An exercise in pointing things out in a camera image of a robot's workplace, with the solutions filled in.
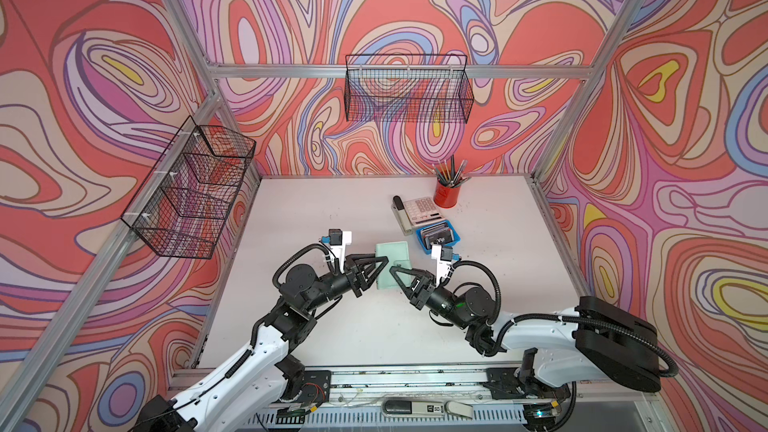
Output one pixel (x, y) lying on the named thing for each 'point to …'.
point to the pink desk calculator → (424, 211)
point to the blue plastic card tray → (455, 234)
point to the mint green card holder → (397, 253)
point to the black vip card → (439, 239)
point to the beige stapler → (401, 215)
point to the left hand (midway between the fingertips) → (389, 263)
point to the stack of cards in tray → (433, 230)
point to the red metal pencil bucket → (445, 196)
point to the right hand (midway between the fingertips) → (392, 278)
